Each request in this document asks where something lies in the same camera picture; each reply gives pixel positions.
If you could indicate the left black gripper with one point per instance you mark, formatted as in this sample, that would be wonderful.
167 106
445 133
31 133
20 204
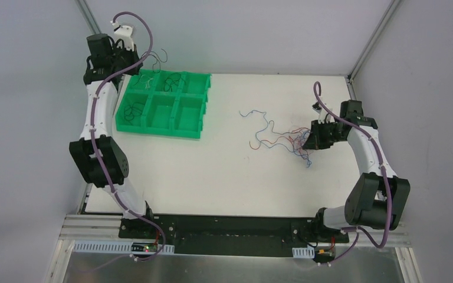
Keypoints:
130 65

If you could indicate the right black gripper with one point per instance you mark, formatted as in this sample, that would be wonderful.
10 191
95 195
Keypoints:
320 132

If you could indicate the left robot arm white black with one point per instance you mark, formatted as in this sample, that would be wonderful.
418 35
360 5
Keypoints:
98 157

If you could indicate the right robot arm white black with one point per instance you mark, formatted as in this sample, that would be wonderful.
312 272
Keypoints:
379 196

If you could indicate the green compartment tray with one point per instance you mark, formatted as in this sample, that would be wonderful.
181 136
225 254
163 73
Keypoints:
166 103

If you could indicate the right controller board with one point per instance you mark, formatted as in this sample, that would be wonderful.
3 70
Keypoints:
324 255

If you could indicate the controller board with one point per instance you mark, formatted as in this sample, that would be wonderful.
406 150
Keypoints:
324 255
143 248

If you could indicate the left controller board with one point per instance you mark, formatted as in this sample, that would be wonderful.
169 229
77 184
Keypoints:
143 248

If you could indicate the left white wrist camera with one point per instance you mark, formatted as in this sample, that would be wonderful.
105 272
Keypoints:
123 36

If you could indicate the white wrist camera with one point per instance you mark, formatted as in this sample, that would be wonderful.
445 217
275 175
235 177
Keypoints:
324 116
123 36

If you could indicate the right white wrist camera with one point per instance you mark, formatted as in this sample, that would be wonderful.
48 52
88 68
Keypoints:
324 116

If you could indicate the right white slotted duct piece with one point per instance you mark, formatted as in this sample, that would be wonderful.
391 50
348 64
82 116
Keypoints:
303 252

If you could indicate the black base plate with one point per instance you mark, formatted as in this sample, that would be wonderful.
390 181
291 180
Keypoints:
236 246

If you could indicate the aluminium frame rail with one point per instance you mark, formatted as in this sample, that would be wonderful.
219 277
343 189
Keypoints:
178 227

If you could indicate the white slotted cable duct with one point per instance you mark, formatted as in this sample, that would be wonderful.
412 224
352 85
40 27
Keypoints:
105 247

